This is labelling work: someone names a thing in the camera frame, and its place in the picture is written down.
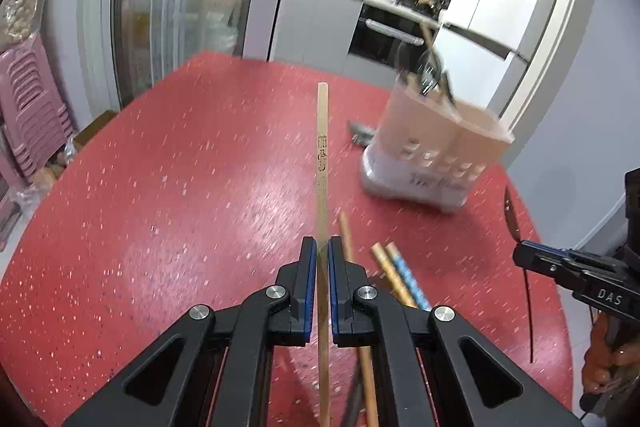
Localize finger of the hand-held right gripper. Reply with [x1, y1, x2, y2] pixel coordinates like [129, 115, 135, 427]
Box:
[512, 244, 609, 294]
[519, 240, 603, 258]

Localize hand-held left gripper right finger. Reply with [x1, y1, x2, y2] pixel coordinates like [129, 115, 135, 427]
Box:
[328, 236, 583, 427]

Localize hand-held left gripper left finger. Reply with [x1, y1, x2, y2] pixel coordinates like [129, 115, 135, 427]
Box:
[62, 237, 317, 427]

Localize black chopstick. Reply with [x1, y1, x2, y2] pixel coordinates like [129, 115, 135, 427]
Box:
[503, 186, 537, 364]

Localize yellow patterned chopstick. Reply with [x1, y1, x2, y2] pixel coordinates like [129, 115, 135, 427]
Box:
[371, 243, 418, 309]

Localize blue patterned chopstick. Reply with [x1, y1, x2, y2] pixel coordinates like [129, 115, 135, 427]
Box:
[385, 241, 432, 311]

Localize beige plastic cutlery holder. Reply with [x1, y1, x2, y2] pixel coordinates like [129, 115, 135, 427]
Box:
[360, 77, 516, 214]

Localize person's right hand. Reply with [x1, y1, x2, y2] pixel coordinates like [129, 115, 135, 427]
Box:
[582, 319, 640, 402]

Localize metal fork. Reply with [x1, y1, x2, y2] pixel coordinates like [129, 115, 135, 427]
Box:
[346, 121, 376, 148]

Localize black built-in oven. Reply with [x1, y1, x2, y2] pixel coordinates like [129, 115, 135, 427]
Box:
[347, 4, 442, 68]

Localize grey kitchen base cabinets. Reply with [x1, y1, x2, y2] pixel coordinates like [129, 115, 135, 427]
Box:
[272, 0, 364, 78]

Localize cardboard box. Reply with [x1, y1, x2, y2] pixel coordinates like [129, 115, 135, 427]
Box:
[72, 109, 119, 146]

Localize dark wok with food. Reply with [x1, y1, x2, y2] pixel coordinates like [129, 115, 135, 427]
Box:
[395, 0, 442, 16]

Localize clear bag of bread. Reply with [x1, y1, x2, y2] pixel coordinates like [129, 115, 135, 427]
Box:
[12, 141, 77, 208]

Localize sliding glass door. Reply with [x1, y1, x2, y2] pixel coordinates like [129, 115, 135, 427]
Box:
[77, 0, 309, 108]

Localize stack of pink plastic stools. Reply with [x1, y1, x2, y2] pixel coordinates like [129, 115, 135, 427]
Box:
[0, 32, 77, 188]

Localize clear bag of pale balls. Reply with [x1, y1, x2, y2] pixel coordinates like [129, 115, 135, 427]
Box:
[0, 0, 54, 54]

